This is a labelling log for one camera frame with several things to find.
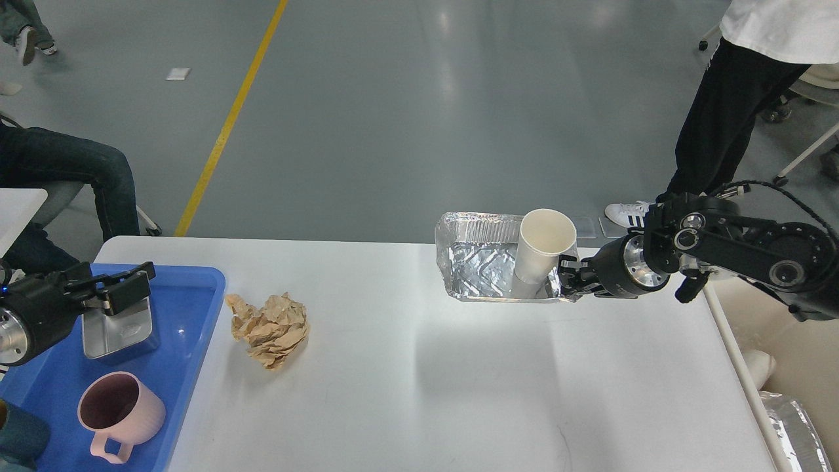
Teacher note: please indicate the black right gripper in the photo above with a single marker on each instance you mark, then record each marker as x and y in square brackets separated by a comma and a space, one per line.
[618, 270]

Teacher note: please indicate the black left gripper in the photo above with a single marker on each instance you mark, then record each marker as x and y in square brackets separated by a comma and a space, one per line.
[33, 314]

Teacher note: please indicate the stainless steel tray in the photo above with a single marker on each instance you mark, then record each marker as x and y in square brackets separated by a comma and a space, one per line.
[118, 338]

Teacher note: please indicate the white paper cup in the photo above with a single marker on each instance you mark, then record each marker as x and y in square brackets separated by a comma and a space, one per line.
[544, 234]

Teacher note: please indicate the aluminium foil tray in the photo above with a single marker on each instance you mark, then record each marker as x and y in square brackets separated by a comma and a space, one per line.
[476, 256]

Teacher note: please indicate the pink ribbed mug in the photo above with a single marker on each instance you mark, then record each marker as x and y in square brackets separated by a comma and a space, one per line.
[122, 413]

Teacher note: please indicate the brown paper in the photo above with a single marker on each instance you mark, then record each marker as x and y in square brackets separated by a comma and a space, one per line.
[273, 331]

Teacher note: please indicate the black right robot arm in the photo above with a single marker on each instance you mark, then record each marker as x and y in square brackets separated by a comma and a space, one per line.
[698, 236]

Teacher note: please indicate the floor socket plate left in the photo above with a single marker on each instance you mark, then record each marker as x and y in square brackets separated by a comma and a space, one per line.
[585, 228]

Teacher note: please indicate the floor socket plate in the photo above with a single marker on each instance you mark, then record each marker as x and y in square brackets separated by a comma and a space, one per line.
[611, 230]
[585, 228]

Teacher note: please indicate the floor socket plate right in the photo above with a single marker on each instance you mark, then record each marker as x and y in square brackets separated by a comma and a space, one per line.
[611, 230]

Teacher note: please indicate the blue plastic bin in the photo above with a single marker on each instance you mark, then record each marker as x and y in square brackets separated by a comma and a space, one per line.
[185, 303]

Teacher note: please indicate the person in beige sweater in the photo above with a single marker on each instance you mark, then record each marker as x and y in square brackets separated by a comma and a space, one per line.
[37, 157]

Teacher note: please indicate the beige plastic bin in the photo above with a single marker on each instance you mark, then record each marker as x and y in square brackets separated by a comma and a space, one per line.
[805, 353]

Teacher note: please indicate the distant person feet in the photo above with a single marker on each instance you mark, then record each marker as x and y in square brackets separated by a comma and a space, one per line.
[22, 27]

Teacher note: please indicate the foil tray in beige bin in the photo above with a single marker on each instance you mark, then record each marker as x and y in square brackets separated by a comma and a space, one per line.
[796, 432]

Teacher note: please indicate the person in black trousers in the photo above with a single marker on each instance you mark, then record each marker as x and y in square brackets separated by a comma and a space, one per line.
[765, 47]

